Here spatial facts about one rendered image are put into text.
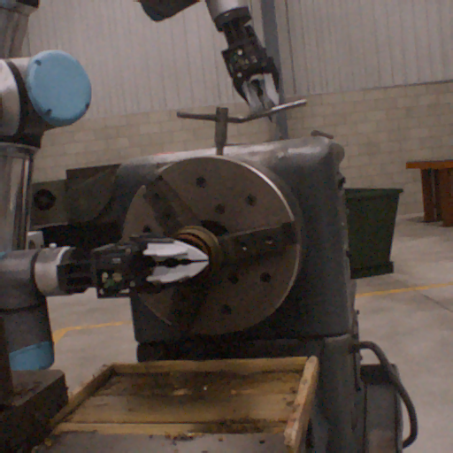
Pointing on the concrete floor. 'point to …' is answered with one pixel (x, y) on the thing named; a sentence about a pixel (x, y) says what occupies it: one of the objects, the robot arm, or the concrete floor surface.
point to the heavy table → (443, 191)
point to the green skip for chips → (371, 230)
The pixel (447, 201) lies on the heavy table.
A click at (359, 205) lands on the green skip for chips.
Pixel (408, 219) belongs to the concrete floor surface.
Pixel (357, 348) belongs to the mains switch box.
